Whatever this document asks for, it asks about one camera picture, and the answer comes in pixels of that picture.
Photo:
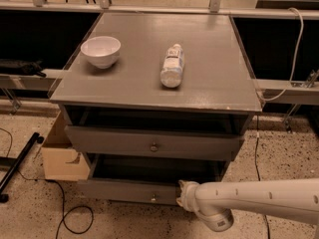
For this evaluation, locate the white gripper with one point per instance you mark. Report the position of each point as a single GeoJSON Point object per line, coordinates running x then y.
{"type": "Point", "coordinates": [187, 193]}

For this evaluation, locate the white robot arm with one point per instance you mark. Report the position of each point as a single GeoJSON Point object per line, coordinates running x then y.
{"type": "Point", "coordinates": [212, 202]}

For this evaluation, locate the black cloth bag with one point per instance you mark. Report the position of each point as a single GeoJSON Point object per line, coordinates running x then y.
{"type": "Point", "coordinates": [21, 68]}

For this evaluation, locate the metal frame rail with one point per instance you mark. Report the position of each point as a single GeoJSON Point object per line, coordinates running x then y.
{"type": "Point", "coordinates": [149, 7]}

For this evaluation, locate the cardboard box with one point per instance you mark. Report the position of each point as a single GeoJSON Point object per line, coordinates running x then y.
{"type": "Point", "coordinates": [60, 160]}

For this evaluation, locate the black metal stand leg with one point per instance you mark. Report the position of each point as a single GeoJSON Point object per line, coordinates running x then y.
{"type": "Point", "coordinates": [11, 165]}

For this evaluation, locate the grey drawer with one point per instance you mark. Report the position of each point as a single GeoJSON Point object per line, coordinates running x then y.
{"type": "Point", "coordinates": [151, 180]}
{"type": "Point", "coordinates": [164, 144]}

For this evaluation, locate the grey top drawer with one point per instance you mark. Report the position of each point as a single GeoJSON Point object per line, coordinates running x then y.
{"type": "Point", "coordinates": [164, 144]}

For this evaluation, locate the grey drawer cabinet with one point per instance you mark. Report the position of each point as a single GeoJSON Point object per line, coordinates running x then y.
{"type": "Point", "coordinates": [216, 95]}

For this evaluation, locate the white ceramic bowl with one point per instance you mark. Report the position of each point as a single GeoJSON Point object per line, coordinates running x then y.
{"type": "Point", "coordinates": [101, 52]}

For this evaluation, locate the clear plastic bottle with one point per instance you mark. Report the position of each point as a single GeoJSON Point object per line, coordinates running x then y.
{"type": "Point", "coordinates": [172, 68]}

